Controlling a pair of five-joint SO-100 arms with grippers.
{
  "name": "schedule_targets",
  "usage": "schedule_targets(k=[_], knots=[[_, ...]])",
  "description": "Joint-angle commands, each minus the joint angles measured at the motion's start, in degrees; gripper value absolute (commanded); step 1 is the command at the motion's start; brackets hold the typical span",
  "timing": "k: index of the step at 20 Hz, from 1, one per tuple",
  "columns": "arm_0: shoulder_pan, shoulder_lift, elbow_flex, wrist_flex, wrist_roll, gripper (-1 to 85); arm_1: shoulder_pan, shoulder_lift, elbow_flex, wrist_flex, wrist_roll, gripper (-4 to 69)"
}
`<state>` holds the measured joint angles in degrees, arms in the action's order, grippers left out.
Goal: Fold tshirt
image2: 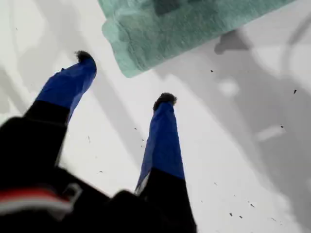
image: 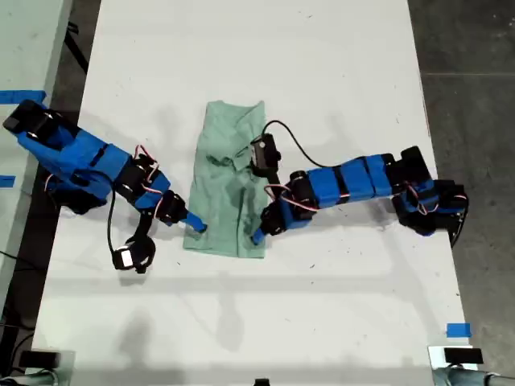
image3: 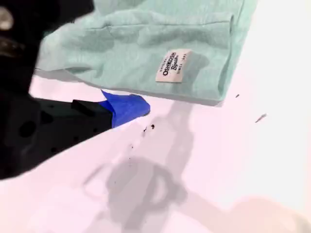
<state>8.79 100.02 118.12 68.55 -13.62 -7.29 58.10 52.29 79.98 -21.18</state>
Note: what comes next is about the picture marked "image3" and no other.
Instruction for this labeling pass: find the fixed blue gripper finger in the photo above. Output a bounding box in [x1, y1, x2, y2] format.
[24, 89, 152, 170]

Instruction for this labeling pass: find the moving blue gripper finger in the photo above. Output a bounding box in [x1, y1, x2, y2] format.
[29, 0, 94, 34]

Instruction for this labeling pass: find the pale green T-shirt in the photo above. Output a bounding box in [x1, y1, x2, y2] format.
[34, 0, 258, 107]

